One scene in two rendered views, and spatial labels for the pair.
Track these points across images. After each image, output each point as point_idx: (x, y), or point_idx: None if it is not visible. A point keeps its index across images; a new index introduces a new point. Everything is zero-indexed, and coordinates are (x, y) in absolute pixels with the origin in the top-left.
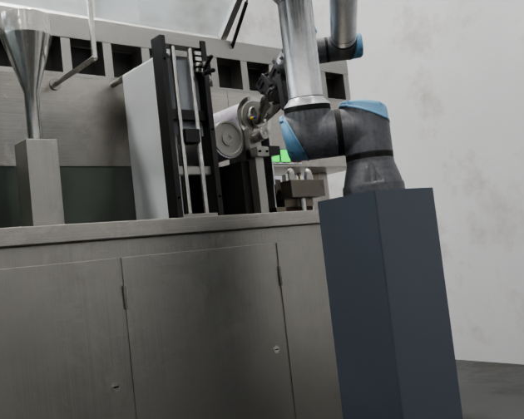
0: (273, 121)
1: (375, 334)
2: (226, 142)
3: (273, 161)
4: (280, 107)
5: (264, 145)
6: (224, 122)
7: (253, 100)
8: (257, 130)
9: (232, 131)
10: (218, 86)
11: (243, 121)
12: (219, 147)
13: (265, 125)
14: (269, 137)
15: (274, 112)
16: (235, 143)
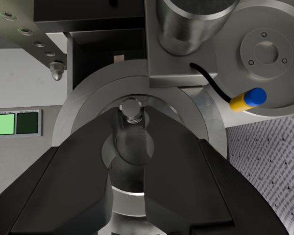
0: None
1: None
2: (276, 37)
3: (8, 114)
4: (15, 190)
5: (120, 16)
6: (286, 107)
7: (140, 218)
8: (223, 26)
9: (243, 80)
10: (100, 231)
11: (203, 117)
12: None
13: (87, 114)
14: (72, 72)
15: (79, 147)
16: (229, 41)
